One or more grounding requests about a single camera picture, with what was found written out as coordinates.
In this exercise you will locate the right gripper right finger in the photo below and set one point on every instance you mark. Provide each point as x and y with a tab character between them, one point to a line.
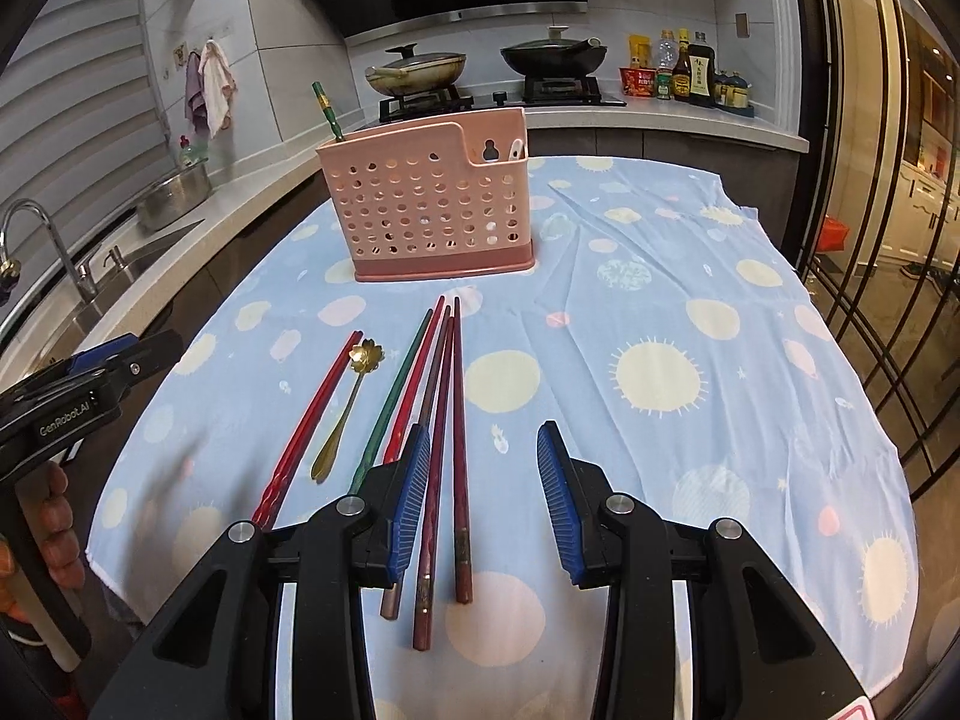
572	501

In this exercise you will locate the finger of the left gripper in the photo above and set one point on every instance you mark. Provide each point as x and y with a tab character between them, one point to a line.
94	357
145	358

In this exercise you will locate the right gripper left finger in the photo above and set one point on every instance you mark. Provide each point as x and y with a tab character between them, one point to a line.
393	494

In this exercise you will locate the dark maroon chopstick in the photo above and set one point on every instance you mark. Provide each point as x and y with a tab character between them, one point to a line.
390	601
423	611

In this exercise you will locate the red chopstick black band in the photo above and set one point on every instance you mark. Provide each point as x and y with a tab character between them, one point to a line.
412	385

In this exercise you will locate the bright red chopstick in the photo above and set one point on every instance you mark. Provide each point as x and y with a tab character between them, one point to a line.
304	434
311	438

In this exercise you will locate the gold flower spoon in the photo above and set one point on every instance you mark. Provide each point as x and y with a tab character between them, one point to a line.
363	359

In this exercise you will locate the green chopstick gold band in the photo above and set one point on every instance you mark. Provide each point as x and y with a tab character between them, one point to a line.
328	111

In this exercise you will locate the person's left hand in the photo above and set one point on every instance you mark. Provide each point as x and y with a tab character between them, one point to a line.
60	546

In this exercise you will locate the steel pot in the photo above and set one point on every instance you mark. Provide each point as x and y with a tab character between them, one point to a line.
173	197

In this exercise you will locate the blue patterned tablecloth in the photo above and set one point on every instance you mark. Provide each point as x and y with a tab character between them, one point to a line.
661	331

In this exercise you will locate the green dish soap bottle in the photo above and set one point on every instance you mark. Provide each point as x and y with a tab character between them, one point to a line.
189	155

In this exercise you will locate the purple hanging towel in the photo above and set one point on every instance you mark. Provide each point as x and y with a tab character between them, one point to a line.
194	101

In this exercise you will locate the white hanging towel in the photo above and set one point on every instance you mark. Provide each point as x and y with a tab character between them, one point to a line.
218	88

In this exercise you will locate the pink perforated utensil holder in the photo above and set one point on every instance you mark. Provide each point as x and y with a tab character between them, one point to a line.
436	198

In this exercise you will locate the beige lidded frying pan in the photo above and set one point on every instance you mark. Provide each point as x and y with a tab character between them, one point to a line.
413	73

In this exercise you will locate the black gas stove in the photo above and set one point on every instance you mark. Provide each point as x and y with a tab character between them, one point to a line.
565	92

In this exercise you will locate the small condiment jars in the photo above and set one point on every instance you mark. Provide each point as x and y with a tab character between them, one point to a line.
732	93

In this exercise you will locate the brown sauce bottle yellow cap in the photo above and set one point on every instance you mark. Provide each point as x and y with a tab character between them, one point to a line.
682	71

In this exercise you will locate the black lidded wok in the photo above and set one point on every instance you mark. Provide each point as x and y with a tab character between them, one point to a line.
556	56

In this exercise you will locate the clear oil bottle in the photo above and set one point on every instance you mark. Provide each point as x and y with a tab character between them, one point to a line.
666	58

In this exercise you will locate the dark soy sauce bottle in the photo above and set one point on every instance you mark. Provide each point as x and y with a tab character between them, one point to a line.
702	60

